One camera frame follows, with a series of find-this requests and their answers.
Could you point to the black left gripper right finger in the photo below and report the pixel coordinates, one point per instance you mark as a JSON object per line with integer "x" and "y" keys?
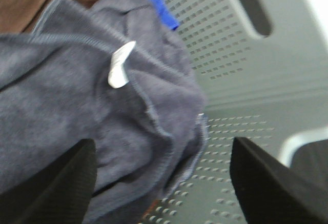
{"x": 269, "y": 192}

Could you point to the grey-blue towel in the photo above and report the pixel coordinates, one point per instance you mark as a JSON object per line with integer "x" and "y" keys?
{"x": 78, "y": 75}

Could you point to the blue towel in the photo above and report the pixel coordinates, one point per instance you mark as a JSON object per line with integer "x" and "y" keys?
{"x": 147, "y": 17}

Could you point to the grey perforated laundry basket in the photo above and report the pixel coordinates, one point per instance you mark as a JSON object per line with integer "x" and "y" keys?
{"x": 263, "y": 67}

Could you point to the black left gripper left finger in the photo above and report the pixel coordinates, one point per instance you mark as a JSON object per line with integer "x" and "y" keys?
{"x": 59, "y": 193}

